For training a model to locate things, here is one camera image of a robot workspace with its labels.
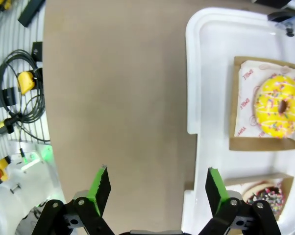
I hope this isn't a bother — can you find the yellow plastic connector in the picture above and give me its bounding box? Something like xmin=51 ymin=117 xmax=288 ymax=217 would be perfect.
xmin=17 ymin=70 xmax=36 ymax=95

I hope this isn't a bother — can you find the chocolate donut with sprinkles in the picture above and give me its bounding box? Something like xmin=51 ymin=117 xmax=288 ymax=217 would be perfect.
xmin=243 ymin=180 xmax=284 ymax=220

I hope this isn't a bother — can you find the white plastic display tray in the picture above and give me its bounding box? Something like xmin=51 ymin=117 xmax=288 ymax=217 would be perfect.
xmin=180 ymin=6 xmax=295 ymax=235

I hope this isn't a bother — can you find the yellow red emergency stop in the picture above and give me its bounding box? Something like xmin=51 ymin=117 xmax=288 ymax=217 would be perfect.
xmin=0 ymin=157 xmax=12 ymax=183

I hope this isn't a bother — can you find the thin black cable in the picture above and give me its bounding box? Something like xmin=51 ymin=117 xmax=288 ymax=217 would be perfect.
xmin=19 ymin=122 xmax=28 ymax=164

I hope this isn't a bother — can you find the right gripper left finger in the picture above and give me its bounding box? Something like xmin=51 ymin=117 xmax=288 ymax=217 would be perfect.
xmin=31 ymin=165 xmax=119 ymax=235

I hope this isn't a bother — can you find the brown cardboard donut tray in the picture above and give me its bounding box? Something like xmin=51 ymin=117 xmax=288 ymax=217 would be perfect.
xmin=228 ymin=56 xmax=295 ymax=152
xmin=223 ymin=172 xmax=295 ymax=222

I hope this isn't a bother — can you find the black yellow cable plug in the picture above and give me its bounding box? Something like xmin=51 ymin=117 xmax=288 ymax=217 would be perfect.
xmin=0 ymin=117 xmax=22 ymax=142

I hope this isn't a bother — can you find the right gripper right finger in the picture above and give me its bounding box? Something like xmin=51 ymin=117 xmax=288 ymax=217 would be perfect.
xmin=197 ymin=167 xmax=282 ymax=235

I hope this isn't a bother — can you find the yellow sprinkled donut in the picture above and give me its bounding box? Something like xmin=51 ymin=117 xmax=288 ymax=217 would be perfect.
xmin=252 ymin=75 xmax=295 ymax=140

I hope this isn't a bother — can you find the black coiled cable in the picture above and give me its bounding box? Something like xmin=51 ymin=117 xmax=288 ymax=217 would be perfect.
xmin=0 ymin=49 xmax=51 ymax=142

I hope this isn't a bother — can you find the metal cover hinge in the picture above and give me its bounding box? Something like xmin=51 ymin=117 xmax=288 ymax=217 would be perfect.
xmin=267 ymin=0 xmax=295 ymax=35

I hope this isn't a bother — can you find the black rectangular bracket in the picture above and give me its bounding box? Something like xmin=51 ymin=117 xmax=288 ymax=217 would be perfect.
xmin=17 ymin=0 xmax=47 ymax=27
xmin=31 ymin=42 xmax=43 ymax=62
xmin=0 ymin=87 xmax=17 ymax=109

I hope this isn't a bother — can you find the white printed paper liner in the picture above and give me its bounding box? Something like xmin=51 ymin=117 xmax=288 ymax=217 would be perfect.
xmin=234 ymin=60 xmax=295 ymax=142

